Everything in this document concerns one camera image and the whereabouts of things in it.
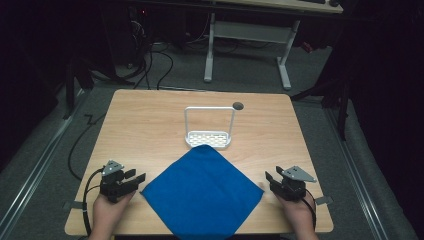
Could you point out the white-legged desk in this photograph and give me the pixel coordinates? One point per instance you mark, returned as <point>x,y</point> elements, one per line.
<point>253,31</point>

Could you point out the grey tape strip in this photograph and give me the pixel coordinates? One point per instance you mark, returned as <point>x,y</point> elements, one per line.
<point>75,204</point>
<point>324,200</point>

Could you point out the person's left hand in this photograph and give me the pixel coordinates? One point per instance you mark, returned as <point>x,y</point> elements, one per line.
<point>108,213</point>

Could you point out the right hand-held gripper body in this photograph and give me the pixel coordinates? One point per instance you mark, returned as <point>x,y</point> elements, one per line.
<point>293,188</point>

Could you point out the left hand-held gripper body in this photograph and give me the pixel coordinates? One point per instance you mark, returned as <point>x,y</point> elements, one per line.
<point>115,188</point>

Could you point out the blue cloth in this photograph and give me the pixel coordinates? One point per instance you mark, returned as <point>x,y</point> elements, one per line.
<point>203,193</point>

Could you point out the black stand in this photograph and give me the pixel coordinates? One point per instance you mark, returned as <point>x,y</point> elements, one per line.
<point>336,96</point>
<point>78,80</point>

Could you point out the person's right hand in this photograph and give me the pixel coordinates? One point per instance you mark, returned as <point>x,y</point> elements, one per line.
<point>300,213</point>

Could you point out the dark computer tower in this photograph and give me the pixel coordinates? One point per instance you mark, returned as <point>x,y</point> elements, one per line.
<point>131,33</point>

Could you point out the black keyboard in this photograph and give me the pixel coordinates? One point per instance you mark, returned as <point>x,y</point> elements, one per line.
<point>312,1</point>

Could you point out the black computer mouse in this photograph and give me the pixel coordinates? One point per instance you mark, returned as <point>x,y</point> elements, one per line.
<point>334,3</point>

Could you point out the metal floor rail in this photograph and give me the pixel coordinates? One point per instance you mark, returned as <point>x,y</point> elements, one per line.
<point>36,160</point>
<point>356,173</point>

